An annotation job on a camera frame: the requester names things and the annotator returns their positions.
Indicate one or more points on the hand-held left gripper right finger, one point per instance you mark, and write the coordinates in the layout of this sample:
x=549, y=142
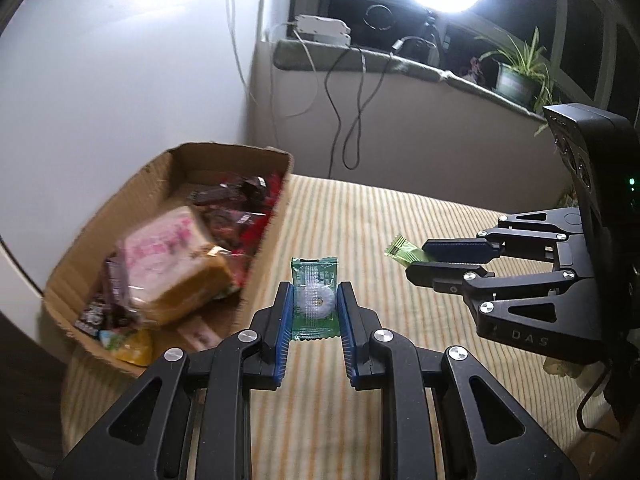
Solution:
x=347, y=330

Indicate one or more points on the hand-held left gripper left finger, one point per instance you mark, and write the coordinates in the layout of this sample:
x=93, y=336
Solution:
x=282, y=330

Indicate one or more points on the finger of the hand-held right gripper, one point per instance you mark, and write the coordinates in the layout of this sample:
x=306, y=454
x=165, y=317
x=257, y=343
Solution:
x=457, y=250
x=435, y=277

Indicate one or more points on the light green snack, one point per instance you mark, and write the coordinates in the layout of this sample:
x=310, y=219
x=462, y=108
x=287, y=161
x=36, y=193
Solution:
x=407, y=252

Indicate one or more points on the green mint candy packet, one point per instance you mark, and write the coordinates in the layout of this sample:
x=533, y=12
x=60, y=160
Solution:
x=315, y=300

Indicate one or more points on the pink print clear candy wrapper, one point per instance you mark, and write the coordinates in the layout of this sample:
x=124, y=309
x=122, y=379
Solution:
x=197, y=335

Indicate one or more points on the red trimmed clear snack packet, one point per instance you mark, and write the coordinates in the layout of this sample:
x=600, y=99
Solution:
x=245, y=232

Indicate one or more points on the pink label sliced bread pack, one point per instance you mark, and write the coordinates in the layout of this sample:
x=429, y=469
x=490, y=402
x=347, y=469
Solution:
x=170, y=270

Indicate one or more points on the yellow candy packet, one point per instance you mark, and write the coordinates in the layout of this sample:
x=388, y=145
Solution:
x=136, y=349

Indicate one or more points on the cardboard box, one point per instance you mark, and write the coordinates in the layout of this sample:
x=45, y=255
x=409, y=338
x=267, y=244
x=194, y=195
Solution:
x=225, y=157

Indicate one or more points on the small dark snack packet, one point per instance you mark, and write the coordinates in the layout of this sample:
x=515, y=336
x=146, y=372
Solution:
x=95, y=317

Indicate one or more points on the person's right forearm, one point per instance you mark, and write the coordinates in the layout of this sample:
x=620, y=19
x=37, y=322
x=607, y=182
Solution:
x=627, y=390

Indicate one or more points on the potted spider plant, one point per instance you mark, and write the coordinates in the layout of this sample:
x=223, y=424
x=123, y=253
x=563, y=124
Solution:
x=515, y=82

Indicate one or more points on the small purple plant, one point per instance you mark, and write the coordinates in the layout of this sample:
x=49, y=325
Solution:
x=472, y=67

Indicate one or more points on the black tripod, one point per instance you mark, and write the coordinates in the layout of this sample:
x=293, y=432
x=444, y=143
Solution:
x=432, y=35

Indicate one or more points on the white power adapter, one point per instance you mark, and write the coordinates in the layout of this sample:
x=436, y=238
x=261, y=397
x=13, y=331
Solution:
x=320, y=27

